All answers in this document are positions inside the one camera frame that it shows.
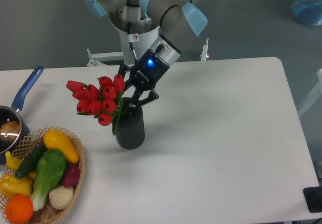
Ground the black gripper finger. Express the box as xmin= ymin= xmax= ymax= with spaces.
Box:
xmin=117 ymin=64 xmax=131 ymax=83
xmin=129 ymin=88 xmax=159 ymax=114

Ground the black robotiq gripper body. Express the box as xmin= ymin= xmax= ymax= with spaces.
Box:
xmin=129 ymin=49 xmax=170 ymax=91

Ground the red tulip bouquet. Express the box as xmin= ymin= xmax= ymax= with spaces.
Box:
xmin=66 ymin=74 xmax=132 ymax=135

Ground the dark grey ribbed vase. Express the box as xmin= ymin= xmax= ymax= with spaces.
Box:
xmin=112 ymin=97 xmax=145 ymax=150

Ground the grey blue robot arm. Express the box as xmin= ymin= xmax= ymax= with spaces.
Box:
xmin=84 ymin=0 xmax=208 ymax=106

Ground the yellow squash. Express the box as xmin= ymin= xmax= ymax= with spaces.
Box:
xmin=43 ymin=129 xmax=80 ymax=164

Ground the green bok choy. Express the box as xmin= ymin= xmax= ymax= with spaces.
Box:
xmin=30 ymin=149 xmax=67 ymax=211

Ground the woven wicker basket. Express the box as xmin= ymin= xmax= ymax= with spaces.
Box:
xmin=0 ymin=126 xmax=86 ymax=224

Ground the dark green cucumber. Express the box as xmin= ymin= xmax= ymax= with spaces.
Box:
xmin=15 ymin=142 xmax=47 ymax=178

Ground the white garlic bulb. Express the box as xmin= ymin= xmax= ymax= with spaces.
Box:
xmin=49 ymin=186 xmax=74 ymax=210

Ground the bread roll in saucepan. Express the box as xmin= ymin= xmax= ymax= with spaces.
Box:
xmin=1 ymin=121 xmax=20 ymax=143

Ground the yellow banana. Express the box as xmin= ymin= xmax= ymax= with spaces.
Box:
xmin=5 ymin=151 xmax=23 ymax=172

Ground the yellow bell pepper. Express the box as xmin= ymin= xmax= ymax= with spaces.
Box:
xmin=1 ymin=174 xmax=33 ymax=199

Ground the orange fruit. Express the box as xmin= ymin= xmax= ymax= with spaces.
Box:
xmin=5 ymin=194 xmax=34 ymax=223

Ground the white furniture at right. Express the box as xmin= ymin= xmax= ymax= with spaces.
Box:
xmin=297 ymin=68 xmax=321 ymax=118

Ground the blue translucent container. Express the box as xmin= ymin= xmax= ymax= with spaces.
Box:
xmin=291 ymin=0 xmax=321 ymax=26

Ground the black device at edge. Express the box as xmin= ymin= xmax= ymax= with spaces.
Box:
xmin=303 ymin=186 xmax=321 ymax=213

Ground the white frame post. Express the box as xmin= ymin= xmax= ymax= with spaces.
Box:
xmin=200 ymin=38 xmax=210 ymax=61

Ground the blue handled saucepan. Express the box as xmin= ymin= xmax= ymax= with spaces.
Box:
xmin=1 ymin=66 xmax=44 ymax=164

